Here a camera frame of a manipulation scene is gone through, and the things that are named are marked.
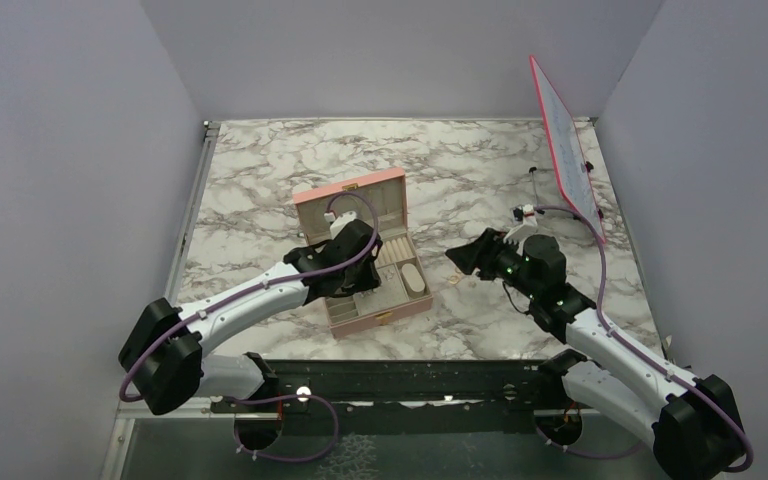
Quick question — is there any black metal base rail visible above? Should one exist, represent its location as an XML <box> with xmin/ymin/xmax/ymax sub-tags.
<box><xmin>174</xmin><ymin>352</ymin><xmax>589</xmax><ymax>444</ymax></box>

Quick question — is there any beige watch pillow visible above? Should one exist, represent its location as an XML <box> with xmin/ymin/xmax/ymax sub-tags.
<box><xmin>400</xmin><ymin>263</ymin><xmax>426</xmax><ymax>298</ymax></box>

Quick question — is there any pink jewelry box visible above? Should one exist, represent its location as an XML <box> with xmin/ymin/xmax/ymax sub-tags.
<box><xmin>293</xmin><ymin>168</ymin><xmax>433</xmax><ymax>338</ymax></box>

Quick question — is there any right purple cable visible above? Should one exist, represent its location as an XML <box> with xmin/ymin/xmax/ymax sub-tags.
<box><xmin>523</xmin><ymin>203</ymin><xmax>755</xmax><ymax>474</ymax></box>

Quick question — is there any purple cable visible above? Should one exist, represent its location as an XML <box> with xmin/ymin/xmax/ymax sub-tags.
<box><xmin>523</xmin><ymin>203</ymin><xmax>755</xmax><ymax>474</ymax></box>
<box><xmin>118</xmin><ymin>192</ymin><xmax>385</xmax><ymax>464</ymax></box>

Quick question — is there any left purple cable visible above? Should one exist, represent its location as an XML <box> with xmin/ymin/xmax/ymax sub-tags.
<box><xmin>118</xmin><ymin>192</ymin><xmax>385</xmax><ymax>464</ymax></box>

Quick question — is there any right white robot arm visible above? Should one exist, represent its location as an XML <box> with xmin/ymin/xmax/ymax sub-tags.
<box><xmin>445</xmin><ymin>228</ymin><xmax>753</xmax><ymax>479</ymax></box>

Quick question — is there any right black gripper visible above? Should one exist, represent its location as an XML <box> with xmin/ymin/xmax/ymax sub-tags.
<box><xmin>446</xmin><ymin>227</ymin><xmax>540</xmax><ymax>300</ymax></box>

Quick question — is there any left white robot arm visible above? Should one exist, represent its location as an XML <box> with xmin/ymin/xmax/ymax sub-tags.
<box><xmin>118</xmin><ymin>219</ymin><xmax>382</xmax><ymax>415</ymax></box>

